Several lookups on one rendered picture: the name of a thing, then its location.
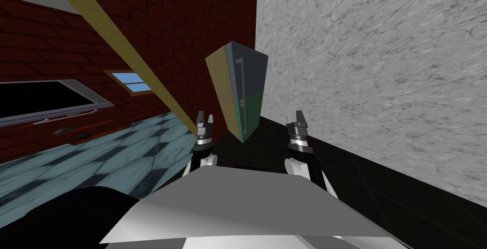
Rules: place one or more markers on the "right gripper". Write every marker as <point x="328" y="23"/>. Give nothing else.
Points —
<point x="297" y="129"/>

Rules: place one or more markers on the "tan fridge cabinet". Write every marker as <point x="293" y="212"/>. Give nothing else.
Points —
<point x="220" y="85"/>

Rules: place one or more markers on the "wood framed window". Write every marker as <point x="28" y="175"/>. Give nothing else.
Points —
<point x="131" y="82"/>

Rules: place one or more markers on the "red oven with glass door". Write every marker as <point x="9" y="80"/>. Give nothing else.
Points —
<point x="42" y="100"/>

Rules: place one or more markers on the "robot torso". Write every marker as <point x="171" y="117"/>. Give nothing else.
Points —
<point x="236" y="207"/>

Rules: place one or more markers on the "green fridge door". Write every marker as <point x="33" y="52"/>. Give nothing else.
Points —
<point x="252" y="114"/>

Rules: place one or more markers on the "grey fridge door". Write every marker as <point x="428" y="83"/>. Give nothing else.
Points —
<point x="253" y="76"/>

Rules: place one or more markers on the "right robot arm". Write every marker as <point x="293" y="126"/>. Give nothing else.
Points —
<point x="300" y="165"/>

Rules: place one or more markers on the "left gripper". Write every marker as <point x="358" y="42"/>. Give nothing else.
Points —
<point x="204" y="130"/>

